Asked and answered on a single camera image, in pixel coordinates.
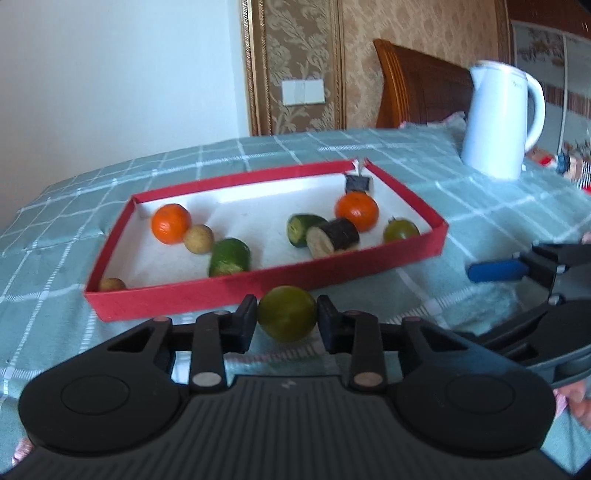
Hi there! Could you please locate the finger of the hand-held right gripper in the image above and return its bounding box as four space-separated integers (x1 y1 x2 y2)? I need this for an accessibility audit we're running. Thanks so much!
467 251 571 296

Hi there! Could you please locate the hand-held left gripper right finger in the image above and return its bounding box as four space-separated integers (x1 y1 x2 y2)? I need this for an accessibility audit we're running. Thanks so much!
316 294 517 392

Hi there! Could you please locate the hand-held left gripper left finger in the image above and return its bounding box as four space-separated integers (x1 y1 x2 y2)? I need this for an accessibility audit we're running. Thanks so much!
55 294 258 392

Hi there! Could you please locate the olive green tomato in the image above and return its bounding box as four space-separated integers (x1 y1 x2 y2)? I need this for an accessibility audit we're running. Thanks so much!
257 285 318 343

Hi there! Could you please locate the cut cucumber chunk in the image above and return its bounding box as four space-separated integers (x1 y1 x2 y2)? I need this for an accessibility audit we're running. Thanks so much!
209 237 251 278

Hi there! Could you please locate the green cucumber end piece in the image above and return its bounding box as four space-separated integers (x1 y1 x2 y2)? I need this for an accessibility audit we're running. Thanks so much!
287 213 328 248

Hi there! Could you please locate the light green tomato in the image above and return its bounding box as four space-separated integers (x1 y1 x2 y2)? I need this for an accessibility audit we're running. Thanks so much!
383 217 421 244

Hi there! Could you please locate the red cardboard box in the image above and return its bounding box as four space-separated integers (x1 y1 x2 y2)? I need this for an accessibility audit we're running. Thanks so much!
84 158 450 322

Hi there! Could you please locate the small tangerine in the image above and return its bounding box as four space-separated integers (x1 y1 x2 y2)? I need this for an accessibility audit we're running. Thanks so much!
335 191 380 233

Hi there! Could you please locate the large tangerine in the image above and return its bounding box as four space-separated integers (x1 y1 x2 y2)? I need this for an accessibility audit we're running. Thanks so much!
151 203 192 244

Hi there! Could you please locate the pink towel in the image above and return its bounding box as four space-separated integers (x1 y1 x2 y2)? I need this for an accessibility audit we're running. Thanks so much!
11 385 591 464

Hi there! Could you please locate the colourful striped cloth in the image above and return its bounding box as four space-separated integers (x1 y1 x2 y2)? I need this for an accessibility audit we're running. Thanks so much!
526 138 591 192

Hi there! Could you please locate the white electric kettle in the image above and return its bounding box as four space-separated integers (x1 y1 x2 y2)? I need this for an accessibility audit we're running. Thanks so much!
461 60 546 181

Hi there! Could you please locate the pink bedding cloth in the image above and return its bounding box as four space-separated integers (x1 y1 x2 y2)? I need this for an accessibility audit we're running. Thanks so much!
399 111 468 134

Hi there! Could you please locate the wooden headboard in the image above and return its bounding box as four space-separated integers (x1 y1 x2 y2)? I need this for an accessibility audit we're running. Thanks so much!
373 39 476 129

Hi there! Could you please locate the green checked bedsheet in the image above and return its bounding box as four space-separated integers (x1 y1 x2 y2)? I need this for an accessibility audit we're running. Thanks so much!
0 124 591 462

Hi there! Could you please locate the patterned wardrobe door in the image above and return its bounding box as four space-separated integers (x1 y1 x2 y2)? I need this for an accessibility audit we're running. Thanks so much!
508 0 591 144

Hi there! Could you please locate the white wall switch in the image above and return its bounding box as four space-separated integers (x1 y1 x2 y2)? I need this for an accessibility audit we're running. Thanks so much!
281 79 326 107

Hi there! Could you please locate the gold patterned wall panel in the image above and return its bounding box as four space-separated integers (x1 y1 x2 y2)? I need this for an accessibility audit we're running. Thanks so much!
239 0 347 137

